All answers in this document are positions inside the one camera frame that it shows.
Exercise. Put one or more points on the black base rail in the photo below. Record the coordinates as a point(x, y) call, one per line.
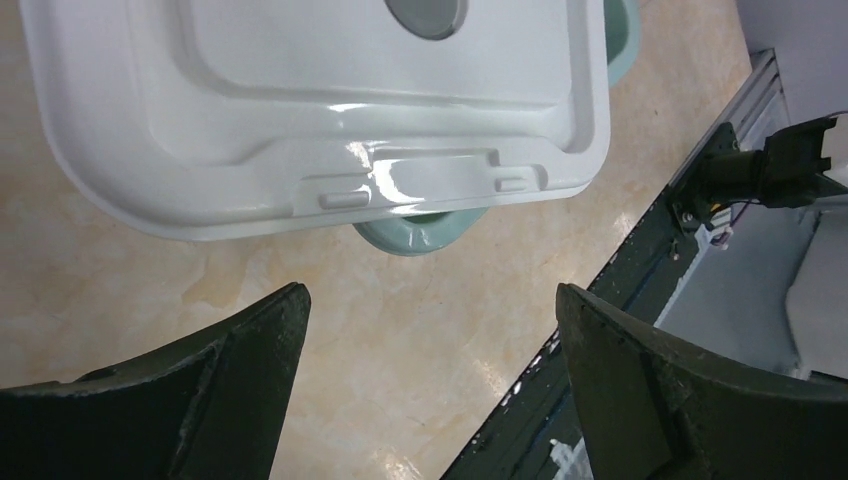
point(640, 279)

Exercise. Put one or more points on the teal plastic tub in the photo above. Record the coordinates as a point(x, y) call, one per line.
point(423, 234)

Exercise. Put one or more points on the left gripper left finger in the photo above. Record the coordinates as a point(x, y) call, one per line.
point(210, 405)

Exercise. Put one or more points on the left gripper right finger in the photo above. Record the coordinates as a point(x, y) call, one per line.
point(696, 397)

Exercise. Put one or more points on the white plastic lid tray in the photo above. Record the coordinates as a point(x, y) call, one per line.
point(217, 120)

